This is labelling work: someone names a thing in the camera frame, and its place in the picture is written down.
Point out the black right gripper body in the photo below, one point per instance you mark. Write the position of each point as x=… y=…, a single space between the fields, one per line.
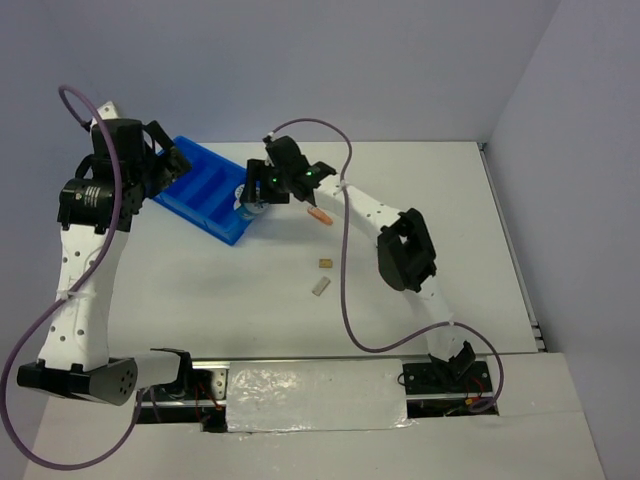
x=274 y=183

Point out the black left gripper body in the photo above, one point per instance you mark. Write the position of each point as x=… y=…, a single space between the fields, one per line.
x=149 y=171

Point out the round blue tape roll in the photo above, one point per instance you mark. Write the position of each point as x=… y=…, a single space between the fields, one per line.
x=246 y=210

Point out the white rectangular eraser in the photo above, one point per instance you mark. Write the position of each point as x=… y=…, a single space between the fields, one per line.
x=320 y=286

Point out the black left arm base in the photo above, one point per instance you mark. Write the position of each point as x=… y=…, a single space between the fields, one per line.
x=197 y=399

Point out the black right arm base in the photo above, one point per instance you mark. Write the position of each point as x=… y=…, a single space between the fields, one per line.
x=461 y=374

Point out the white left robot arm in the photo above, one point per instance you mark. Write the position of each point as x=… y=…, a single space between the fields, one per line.
x=96 y=212

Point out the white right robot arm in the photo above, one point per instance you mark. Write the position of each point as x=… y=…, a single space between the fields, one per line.
x=405 y=253

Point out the blue divided plastic bin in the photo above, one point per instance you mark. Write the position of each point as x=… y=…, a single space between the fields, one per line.
x=205 y=196

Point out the silver foil covered panel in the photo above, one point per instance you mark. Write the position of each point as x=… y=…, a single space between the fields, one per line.
x=341 y=395

